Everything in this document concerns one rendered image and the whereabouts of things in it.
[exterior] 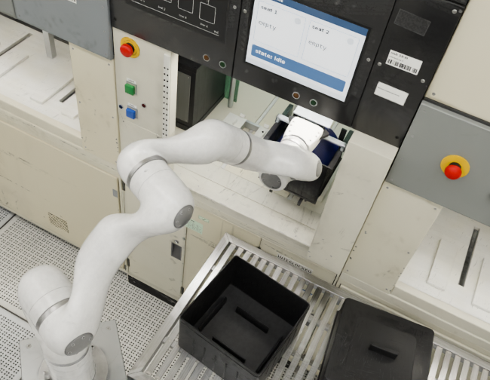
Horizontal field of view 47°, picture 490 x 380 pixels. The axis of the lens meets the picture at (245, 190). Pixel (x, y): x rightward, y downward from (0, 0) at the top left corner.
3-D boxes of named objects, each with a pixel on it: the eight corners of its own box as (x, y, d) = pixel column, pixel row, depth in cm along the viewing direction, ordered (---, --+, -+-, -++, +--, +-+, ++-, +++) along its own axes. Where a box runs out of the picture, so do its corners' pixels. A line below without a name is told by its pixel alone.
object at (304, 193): (252, 183, 190) (266, 114, 166) (277, 148, 203) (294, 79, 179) (316, 214, 185) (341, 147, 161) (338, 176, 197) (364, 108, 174)
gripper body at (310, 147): (275, 149, 165) (291, 128, 172) (307, 163, 163) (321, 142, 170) (280, 131, 160) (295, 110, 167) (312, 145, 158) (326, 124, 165)
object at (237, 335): (229, 282, 184) (235, 252, 171) (300, 331, 176) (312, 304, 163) (176, 344, 168) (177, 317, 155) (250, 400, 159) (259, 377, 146)
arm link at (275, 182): (304, 141, 155) (274, 139, 160) (284, 170, 147) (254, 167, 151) (309, 165, 160) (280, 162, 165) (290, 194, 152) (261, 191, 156)
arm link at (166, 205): (53, 312, 140) (84, 363, 132) (13, 314, 129) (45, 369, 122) (172, 159, 130) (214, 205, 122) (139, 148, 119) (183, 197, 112)
